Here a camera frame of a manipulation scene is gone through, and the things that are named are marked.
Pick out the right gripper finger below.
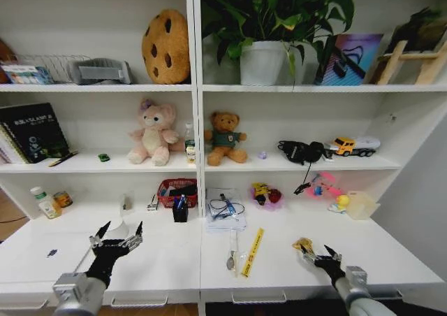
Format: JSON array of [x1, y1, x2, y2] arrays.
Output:
[[323, 244, 343, 263], [298, 243, 318, 266]]

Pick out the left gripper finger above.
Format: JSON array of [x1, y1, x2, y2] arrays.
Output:
[[88, 220, 112, 249], [120, 220, 145, 252]]

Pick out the golden snack wrapper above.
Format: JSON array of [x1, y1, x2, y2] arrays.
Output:
[[291, 236, 316, 258]]

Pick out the black pen holder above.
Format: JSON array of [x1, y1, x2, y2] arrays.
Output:
[[172, 203, 190, 224]]

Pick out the yellow duck toy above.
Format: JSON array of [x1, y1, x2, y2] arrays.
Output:
[[327, 194, 351, 215]]

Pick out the red plastic basket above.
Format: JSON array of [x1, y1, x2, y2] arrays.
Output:
[[156, 178, 198, 209]]

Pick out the orange tin can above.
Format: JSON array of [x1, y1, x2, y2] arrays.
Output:
[[52, 190, 74, 209]]

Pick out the translucent plastic container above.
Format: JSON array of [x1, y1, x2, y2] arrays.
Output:
[[345, 189, 382, 221]]

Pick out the yellow ruler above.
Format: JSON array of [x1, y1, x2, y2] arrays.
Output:
[[240, 227, 265, 279]]

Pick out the yellowish plastic bottle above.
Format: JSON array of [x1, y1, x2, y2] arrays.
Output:
[[38, 197, 64, 220]]

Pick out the purple frilly bowl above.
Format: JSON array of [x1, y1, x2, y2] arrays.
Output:
[[248, 182, 286, 212]]

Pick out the black item in basket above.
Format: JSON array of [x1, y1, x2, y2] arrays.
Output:
[[168, 185, 197, 197]]

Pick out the pink plastic toy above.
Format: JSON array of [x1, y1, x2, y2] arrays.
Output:
[[306, 171, 346, 201]]

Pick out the white bottle green label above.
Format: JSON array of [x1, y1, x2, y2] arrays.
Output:
[[29, 186, 54, 207]]

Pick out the wrapped metal spoon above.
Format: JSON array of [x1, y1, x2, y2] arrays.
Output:
[[225, 229, 242, 272]]

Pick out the yellow toy figure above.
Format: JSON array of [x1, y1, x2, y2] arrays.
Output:
[[251, 182, 270, 204]]

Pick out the black and gold pen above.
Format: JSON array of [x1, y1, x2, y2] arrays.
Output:
[[47, 150, 80, 168]]

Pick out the white paper stack in sleeve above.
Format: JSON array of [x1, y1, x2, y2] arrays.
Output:
[[205, 187, 248, 234]]

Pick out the black headphones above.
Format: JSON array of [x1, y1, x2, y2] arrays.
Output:
[[277, 140, 331, 166]]

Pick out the pink plush animal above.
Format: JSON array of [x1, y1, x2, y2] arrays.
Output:
[[126, 99, 184, 167]]

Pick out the yellow toy tanker truck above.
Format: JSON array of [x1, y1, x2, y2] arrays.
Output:
[[323, 135, 382, 157]]

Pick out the clear water bottle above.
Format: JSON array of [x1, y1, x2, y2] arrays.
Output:
[[183, 121, 196, 152]]

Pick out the black spiral notebook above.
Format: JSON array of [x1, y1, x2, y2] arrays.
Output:
[[0, 102, 71, 164]]

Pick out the pale spiral notebook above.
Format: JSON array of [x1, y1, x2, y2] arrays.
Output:
[[0, 123, 29, 165]]

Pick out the brown teddy bear green shirt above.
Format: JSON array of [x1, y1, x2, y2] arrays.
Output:
[[203, 110, 250, 166]]

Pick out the white shelf unit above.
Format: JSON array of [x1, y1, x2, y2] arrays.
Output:
[[0, 0, 447, 316]]

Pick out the blue tissue pack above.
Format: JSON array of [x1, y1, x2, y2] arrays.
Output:
[[0, 64, 55, 85]]

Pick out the brown cookie plush cushion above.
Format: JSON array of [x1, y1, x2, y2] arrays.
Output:
[[140, 8, 191, 85]]

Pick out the white plant pot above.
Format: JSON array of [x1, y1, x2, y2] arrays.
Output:
[[239, 40, 298, 87]]

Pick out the colourful purple blue box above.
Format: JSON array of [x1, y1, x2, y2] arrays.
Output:
[[315, 33, 384, 87]]

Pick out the brown object at edge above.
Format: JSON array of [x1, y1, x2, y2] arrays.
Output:
[[0, 37, 17, 85]]

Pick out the small wooden easel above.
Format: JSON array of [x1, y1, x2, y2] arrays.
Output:
[[376, 39, 447, 86]]

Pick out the dark painting on easel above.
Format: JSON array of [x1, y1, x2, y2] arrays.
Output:
[[386, 6, 447, 57]]

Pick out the green leafy plant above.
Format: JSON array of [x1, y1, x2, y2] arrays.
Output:
[[200, 0, 356, 86]]

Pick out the thin white cable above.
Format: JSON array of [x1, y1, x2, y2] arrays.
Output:
[[72, 247, 96, 273]]

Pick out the silver drawer handle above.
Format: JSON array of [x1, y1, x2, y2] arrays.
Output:
[[362, 287, 404, 300], [0, 297, 49, 311], [230, 289, 288, 304], [110, 292, 169, 308]]

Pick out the black headphone cable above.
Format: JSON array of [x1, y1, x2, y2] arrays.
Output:
[[293, 161, 314, 196]]

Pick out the blue cable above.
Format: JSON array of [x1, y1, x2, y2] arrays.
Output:
[[208, 193, 246, 222]]

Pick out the silver wire rack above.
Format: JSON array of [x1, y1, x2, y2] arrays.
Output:
[[16, 53, 92, 85]]

